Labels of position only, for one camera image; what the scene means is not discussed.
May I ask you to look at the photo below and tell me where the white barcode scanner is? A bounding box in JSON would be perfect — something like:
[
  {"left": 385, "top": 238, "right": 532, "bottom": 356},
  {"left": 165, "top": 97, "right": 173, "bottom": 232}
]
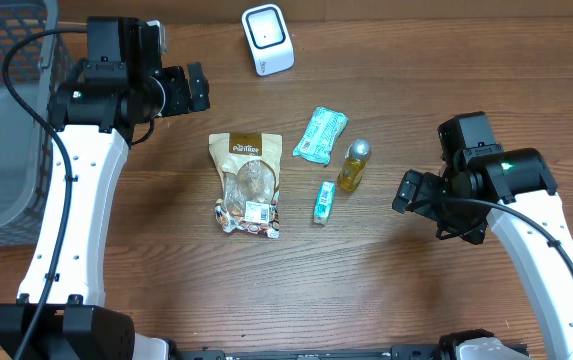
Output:
[{"left": 241, "top": 3, "right": 295, "bottom": 76}]

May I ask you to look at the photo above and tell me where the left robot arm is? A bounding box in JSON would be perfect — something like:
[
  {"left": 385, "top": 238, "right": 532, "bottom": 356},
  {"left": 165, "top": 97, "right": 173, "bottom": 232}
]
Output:
[{"left": 0, "top": 17, "right": 210, "bottom": 360}]

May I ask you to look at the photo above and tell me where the grey plastic mesh basket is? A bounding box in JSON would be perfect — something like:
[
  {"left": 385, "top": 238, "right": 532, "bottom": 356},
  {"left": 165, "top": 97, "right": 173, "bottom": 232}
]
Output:
[{"left": 0, "top": 0, "right": 59, "bottom": 246}]

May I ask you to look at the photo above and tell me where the yellow liquid bottle grey cap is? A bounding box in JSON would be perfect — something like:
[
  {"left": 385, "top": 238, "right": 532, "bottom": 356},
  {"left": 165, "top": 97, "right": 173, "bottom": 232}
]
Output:
[{"left": 337, "top": 139, "right": 372, "bottom": 192}]

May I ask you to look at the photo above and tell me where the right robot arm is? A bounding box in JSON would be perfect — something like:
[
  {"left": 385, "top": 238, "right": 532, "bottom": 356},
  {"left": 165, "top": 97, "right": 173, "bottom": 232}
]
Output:
[{"left": 392, "top": 112, "right": 573, "bottom": 359}]

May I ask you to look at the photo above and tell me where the brown white snack bag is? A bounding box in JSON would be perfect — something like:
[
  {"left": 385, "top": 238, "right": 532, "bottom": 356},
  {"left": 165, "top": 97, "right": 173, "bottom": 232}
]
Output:
[{"left": 209, "top": 133, "right": 282, "bottom": 239}]

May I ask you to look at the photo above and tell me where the Kleenex tissue pack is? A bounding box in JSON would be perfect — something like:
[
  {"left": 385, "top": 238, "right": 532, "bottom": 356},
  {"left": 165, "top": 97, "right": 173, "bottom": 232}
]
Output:
[{"left": 313, "top": 181, "right": 336, "bottom": 225}]

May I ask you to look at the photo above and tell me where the teal snack packet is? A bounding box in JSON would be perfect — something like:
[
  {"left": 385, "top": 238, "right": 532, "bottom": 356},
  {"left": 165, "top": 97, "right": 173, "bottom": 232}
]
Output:
[{"left": 292, "top": 106, "right": 348, "bottom": 165}]

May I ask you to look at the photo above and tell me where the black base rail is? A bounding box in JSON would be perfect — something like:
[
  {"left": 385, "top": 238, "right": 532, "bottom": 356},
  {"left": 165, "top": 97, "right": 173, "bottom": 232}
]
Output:
[{"left": 170, "top": 329, "right": 530, "bottom": 360}]

